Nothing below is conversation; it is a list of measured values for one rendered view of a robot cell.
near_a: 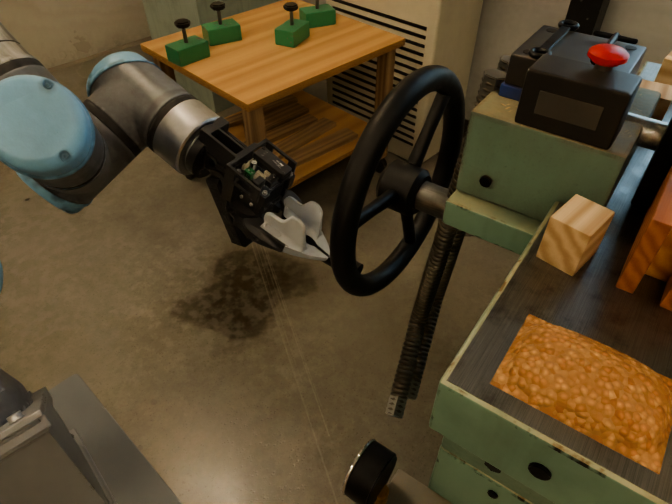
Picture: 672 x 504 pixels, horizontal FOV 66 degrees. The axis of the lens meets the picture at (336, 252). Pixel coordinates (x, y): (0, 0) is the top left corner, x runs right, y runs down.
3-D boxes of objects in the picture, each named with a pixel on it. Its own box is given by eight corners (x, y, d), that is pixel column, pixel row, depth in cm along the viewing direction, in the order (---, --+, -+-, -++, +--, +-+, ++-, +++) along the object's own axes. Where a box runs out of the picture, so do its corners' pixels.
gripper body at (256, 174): (262, 196, 58) (185, 134, 60) (250, 239, 65) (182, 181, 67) (303, 165, 63) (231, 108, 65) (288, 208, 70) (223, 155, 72)
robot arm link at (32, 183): (-10, 157, 57) (73, 82, 60) (22, 174, 68) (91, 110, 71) (59, 215, 59) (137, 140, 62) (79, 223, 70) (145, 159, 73)
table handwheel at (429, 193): (459, 106, 75) (393, 11, 49) (601, 149, 67) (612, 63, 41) (381, 286, 79) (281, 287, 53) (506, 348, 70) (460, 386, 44)
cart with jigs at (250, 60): (299, 119, 235) (290, -36, 191) (393, 171, 206) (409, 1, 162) (173, 178, 202) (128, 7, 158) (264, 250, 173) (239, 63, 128)
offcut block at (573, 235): (560, 233, 43) (576, 193, 40) (596, 252, 42) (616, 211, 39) (535, 256, 41) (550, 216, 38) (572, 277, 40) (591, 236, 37)
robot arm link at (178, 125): (152, 168, 68) (205, 136, 74) (179, 190, 67) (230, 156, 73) (152, 117, 61) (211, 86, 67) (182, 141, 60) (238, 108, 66)
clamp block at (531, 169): (507, 130, 61) (527, 55, 55) (627, 168, 55) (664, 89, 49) (452, 192, 52) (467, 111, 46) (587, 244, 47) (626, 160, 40)
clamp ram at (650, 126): (589, 139, 53) (623, 52, 47) (668, 162, 50) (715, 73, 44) (561, 181, 48) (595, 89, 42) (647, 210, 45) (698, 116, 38)
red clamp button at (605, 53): (591, 50, 42) (596, 37, 42) (630, 59, 41) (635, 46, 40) (580, 63, 41) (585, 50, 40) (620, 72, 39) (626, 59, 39)
